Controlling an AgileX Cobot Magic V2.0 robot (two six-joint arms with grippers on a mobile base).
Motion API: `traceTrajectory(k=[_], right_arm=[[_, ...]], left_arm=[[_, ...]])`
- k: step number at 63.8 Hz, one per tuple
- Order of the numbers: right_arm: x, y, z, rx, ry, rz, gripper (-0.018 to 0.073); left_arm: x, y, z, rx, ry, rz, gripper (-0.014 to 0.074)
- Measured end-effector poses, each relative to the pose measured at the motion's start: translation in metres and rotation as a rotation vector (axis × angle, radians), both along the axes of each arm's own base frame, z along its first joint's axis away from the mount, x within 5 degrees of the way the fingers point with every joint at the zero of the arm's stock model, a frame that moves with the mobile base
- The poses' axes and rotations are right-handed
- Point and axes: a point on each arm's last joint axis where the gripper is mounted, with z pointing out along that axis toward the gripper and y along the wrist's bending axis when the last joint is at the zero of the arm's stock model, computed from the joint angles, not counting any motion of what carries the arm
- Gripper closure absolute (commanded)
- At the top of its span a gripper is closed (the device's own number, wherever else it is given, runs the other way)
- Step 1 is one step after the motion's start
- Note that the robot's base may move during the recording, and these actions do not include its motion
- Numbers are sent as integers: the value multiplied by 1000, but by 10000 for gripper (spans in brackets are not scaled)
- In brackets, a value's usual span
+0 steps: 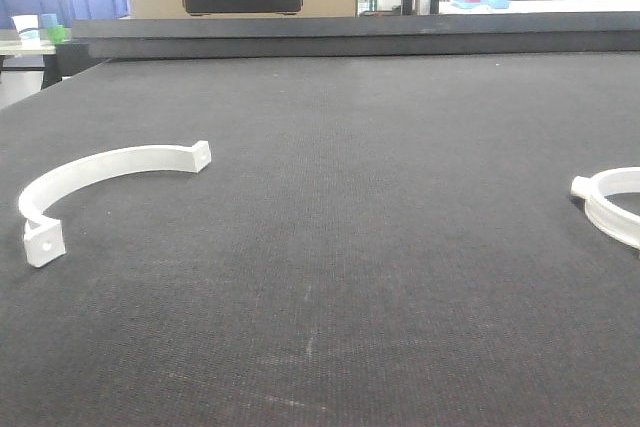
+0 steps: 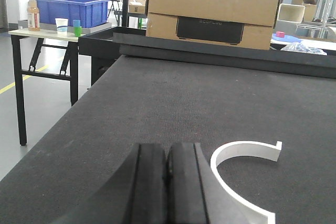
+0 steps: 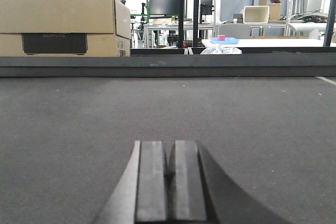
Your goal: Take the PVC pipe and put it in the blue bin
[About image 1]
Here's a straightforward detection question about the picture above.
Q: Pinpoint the white ring pipe clamp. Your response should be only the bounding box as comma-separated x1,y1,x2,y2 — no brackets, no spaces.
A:
570,167,639,249

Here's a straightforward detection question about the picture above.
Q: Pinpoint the light blue tray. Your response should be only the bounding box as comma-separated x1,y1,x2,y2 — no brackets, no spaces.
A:
450,0,511,10

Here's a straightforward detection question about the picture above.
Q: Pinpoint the green cube block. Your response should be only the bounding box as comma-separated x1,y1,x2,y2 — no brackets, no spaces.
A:
45,25,67,45

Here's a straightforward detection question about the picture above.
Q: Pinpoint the light blue cube block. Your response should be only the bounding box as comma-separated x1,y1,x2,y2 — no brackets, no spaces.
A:
40,13,59,29

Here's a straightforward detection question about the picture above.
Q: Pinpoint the white paper cup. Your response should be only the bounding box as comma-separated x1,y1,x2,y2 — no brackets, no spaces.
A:
11,14,41,47

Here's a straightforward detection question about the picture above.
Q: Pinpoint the white half-ring pipe clamp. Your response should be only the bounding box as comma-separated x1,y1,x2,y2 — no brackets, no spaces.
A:
18,140,212,268

